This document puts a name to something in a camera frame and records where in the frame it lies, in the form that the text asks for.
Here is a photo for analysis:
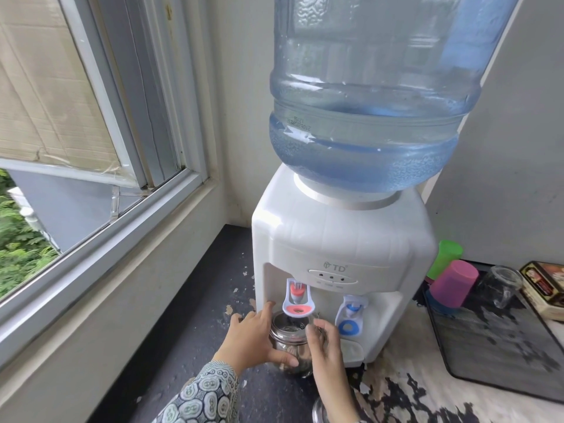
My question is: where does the person's right hand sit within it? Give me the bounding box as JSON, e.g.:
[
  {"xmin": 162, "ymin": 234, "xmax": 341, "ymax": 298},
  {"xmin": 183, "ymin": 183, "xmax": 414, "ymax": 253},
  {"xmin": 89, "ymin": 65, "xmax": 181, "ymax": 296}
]
[{"xmin": 307, "ymin": 319, "xmax": 351, "ymax": 395}]

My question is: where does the person's left hand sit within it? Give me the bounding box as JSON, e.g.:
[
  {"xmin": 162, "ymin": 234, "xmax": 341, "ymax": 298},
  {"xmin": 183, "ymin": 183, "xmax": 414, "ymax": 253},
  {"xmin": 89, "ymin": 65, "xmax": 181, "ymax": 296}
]
[{"xmin": 213, "ymin": 301, "xmax": 300, "ymax": 376}]

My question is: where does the clear glass jar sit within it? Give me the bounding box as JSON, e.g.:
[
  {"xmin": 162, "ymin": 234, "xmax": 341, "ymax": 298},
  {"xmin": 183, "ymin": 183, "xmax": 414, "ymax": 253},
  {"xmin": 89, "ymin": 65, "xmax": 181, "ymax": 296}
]
[{"xmin": 269, "ymin": 311, "xmax": 329, "ymax": 379}]

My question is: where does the person's right forearm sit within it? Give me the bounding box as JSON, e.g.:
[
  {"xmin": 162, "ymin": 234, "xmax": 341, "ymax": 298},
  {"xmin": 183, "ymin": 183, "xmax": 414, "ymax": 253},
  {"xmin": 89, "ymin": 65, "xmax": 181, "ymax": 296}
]
[{"xmin": 315, "ymin": 384, "xmax": 354, "ymax": 423}]

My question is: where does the person's left forearm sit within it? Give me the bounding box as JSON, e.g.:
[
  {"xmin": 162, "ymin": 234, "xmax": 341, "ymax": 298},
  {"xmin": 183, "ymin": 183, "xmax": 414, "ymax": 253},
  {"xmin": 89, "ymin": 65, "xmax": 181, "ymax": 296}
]
[{"xmin": 165, "ymin": 360, "xmax": 239, "ymax": 423}]

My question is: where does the blue dispenser tap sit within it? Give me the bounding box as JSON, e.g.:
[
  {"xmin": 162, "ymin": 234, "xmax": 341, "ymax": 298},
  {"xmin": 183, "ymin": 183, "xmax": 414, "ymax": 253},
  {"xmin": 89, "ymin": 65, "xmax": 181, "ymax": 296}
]
[{"xmin": 334, "ymin": 294, "xmax": 370, "ymax": 338}]

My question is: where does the red dispenser tap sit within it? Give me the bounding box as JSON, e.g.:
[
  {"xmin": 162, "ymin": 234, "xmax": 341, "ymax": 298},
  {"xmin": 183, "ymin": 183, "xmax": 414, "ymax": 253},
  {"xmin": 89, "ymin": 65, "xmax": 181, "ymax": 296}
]
[{"xmin": 282, "ymin": 278, "xmax": 315, "ymax": 317}]

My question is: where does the white tabletop water dispenser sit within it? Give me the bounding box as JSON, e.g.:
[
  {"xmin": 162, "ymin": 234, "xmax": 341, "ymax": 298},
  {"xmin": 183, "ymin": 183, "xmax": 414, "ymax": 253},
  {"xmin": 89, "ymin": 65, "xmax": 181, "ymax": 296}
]
[{"xmin": 251, "ymin": 164, "xmax": 439, "ymax": 369}]

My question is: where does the black white patterned table cover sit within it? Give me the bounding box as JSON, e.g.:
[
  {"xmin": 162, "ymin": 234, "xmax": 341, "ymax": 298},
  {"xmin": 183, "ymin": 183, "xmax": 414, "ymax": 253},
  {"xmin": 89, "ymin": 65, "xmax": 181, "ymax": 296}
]
[{"xmin": 351, "ymin": 299, "xmax": 564, "ymax": 423}]

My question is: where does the blue plastic cup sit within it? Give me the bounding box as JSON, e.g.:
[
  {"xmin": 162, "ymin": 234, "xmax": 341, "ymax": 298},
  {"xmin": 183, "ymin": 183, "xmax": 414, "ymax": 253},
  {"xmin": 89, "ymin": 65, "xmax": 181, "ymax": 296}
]
[{"xmin": 425, "ymin": 289, "xmax": 455, "ymax": 316}]

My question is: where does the pink plastic cup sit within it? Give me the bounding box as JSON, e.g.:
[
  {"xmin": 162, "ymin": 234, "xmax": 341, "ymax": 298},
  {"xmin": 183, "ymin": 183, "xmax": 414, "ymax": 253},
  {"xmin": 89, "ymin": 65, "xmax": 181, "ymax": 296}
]
[{"xmin": 429, "ymin": 260, "xmax": 480, "ymax": 307}]

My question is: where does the green plastic cup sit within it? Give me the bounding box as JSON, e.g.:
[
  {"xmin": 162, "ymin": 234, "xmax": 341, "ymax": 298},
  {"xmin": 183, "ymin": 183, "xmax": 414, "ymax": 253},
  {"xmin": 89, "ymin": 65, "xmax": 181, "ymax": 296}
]
[{"xmin": 426, "ymin": 240, "xmax": 464, "ymax": 281}]

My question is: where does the black tray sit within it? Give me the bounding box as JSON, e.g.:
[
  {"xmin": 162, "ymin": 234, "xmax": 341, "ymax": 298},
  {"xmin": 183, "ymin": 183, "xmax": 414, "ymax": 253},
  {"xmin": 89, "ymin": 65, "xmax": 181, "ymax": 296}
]
[{"xmin": 422, "ymin": 270, "xmax": 564, "ymax": 404}]

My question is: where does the clear drinking glass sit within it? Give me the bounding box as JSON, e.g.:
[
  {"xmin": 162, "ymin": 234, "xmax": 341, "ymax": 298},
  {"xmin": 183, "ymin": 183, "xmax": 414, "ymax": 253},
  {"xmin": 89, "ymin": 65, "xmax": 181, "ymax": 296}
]
[{"xmin": 475, "ymin": 265, "xmax": 524, "ymax": 310}]

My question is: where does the decorated brown box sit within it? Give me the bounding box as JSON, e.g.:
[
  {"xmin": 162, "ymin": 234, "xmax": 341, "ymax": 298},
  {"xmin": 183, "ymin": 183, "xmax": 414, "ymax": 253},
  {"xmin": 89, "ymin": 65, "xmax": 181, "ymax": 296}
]
[{"xmin": 518, "ymin": 261, "xmax": 564, "ymax": 322}]

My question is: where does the large blue water bottle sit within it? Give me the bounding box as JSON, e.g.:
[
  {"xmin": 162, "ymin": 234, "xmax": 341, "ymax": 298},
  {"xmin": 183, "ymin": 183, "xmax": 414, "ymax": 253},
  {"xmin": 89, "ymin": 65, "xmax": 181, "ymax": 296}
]
[{"xmin": 269, "ymin": 0, "xmax": 523, "ymax": 194}]

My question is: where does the white window frame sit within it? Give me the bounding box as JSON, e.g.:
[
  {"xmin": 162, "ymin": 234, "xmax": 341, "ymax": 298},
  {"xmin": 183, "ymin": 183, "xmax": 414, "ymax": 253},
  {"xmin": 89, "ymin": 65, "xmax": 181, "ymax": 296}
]
[{"xmin": 0, "ymin": 0, "xmax": 217, "ymax": 358}]

